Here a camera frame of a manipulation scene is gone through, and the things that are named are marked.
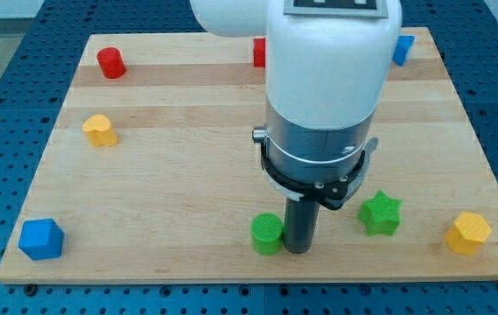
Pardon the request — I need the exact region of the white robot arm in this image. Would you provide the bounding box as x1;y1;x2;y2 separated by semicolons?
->
191;0;403;210

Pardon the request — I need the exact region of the red star block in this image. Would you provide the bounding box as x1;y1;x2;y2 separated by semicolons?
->
253;38;266;67

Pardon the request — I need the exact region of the green star block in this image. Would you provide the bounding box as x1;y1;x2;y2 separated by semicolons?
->
358;190;403;236

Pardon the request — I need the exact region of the green cylinder block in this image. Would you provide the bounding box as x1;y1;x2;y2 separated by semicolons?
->
250;213;283;256

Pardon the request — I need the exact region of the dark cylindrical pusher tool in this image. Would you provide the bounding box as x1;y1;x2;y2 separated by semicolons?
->
283;199;319;254

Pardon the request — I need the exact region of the wooden board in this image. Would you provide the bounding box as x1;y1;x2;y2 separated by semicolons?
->
0;27;498;284

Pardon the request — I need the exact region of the red cylinder block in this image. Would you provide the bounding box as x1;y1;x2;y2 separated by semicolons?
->
96;47;126;79

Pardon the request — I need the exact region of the fiducial marker tag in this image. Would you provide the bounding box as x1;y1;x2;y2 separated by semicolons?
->
284;0;388;18

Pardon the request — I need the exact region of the blue block top right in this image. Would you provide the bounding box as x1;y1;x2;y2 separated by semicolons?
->
393;35;416;67

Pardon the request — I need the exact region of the blue cube block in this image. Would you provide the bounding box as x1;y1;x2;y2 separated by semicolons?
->
18;218;65;261

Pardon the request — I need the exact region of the yellow hexagon block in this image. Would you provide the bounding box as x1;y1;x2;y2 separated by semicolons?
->
444;212;493;256

